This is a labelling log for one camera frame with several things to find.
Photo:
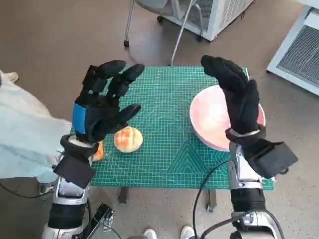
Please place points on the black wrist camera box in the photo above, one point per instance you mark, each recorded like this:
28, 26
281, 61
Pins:
274, 159
73, 171

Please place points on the white cabinet with grille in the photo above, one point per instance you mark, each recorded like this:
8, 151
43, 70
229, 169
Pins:
299, 49
224, 15

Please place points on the grey office chair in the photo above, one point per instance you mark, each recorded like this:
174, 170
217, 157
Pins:
154, 3

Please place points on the green cutting mat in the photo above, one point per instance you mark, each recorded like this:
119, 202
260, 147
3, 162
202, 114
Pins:
162, 99

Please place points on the person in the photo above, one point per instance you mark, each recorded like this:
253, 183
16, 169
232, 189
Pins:
25, 124

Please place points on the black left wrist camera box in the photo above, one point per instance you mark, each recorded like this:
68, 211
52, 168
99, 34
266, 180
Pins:
73, 171

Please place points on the long twisted toy bread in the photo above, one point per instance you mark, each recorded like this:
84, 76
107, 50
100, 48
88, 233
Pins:
99, 153

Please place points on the round toy bread bun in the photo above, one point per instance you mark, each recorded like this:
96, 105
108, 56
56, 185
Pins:
128, 139

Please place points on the black flat device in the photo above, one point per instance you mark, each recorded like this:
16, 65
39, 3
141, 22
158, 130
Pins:
99, 219

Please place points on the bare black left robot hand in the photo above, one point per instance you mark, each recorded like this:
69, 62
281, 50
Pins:
99, 117

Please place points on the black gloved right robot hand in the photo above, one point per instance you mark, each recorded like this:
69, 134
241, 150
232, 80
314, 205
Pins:
239, 99

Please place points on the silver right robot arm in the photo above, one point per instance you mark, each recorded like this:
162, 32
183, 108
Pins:
246, 199

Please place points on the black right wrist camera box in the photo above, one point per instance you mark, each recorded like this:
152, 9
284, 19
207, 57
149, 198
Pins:
274, 159

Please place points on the dark table leg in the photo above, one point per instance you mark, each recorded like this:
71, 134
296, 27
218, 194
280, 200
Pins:
211, 199
123, 195

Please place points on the white shoe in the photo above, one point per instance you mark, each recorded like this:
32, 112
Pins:
150, 234
187, 232

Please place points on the pink bowl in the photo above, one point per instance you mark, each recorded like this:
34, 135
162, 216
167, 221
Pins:
207, 112

